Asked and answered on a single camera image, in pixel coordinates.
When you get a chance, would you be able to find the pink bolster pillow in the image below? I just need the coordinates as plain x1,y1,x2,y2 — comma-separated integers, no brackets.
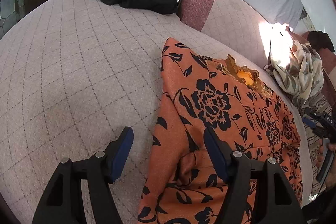
177,0,215,31

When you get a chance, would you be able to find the orange black floral garment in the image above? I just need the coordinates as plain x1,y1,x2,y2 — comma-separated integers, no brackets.
137,37,304,224

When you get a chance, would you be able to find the person's right hand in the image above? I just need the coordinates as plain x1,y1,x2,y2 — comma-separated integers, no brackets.
316,139,335,189

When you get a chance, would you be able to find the dark brown garment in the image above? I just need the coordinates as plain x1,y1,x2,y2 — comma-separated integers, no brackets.
307,31,335,53

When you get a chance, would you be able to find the cream floral blanket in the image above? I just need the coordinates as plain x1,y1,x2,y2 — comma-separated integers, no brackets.
269,23,324,109

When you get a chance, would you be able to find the striped patterned cushion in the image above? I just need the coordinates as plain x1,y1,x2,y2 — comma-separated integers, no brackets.
302,93,335,196

